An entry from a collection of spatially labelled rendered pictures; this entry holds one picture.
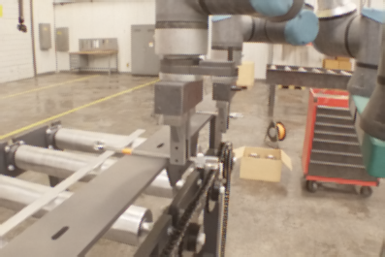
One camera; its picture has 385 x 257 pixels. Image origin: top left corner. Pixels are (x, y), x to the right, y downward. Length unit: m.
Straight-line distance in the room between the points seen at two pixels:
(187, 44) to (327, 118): 2.38
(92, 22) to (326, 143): 11.25
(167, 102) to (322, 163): 2.51
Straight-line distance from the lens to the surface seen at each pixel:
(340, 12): 1.09
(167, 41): 0.49
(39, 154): 1.44
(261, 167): 3.15
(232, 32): 0.83
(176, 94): 0.47
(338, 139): 2.87
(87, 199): 0.46
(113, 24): 12.41
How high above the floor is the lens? 1.39
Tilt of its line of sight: 17 degrees down
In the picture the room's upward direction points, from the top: 1 degrees clockwise
